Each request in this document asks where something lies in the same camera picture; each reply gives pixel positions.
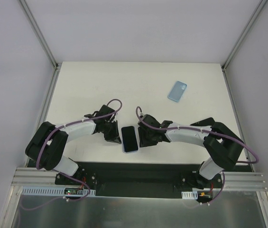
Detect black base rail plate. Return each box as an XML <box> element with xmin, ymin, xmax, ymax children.
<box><xmin>27</xmin><ymin>159</ymin><xmax>255</xmax><ymax>198</ymax></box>

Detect slotted cable duct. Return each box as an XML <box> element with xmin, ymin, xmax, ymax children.
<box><xmin>22</xmin><ymin>187</ymin><xmax>96</xmax><ymax>197</ymax></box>
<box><xmin>181</xmin><ymin>190</ymin><xmax>198</xmax><ymax>200</ymax></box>

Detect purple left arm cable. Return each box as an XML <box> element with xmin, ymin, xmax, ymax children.
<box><xmin>36</xmin><ymin>98</ymin><xmax>124</xmax><ymax>202</ymax></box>

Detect black phone blue edge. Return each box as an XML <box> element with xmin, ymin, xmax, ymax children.
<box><xmin>121</xmin><ymin>126</ymin><xmax>137</xmax><ymax>144</ymax></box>

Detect light blue phone case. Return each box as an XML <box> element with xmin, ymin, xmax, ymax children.
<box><xmin>167</xmin><ymin>81</ymin><xmax>187</xmax><ymax>103</ymax></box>

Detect right slotted cable duct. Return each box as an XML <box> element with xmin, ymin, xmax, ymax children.
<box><xmin>181</xmin><ymin>190</ymin><xmax>198</xmax><ymax>200</ymax></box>

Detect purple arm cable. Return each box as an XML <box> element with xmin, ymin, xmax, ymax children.
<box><xmin>135</xmin><ymin>105</ymin><xmax>260</xmax><ymax>207</ymax></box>
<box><xmin>36</xmin><ymin>98</ymin><xmax>124</xmax><ymax>202</ymax></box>

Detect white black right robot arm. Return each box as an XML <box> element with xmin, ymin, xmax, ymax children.
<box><xmin>121</xmin><ymin>114</ymin><xmax>243</xmax><ymax>188</ymax></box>

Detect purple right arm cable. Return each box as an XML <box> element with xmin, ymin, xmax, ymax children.
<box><xmin>135</xmin><ymin>105</ymin><xmax>260</xmax><ymax>207</ymax></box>

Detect lavender phone case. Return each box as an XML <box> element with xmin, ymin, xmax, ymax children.
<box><xmin>122</xmin><ymin>142</ymin><xmax>139</xmax><ymax>153</ymax></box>

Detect aluminium frame rail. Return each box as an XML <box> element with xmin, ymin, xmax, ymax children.
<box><xmin>11</xmin><ymin>166</ymin><xmax>61</xmax><ymax>185</ymax></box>

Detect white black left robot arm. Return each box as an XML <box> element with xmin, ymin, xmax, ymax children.
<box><xmin>25</xmin><ymin>105</ymin><xmax>121</xmax><ymax>185</ymax></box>

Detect left slotted cable duct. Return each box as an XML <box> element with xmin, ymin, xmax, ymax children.
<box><xmin>22</xmin><ymin>187</ymin><xmax>96</xmax><ymax>197</ymax></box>

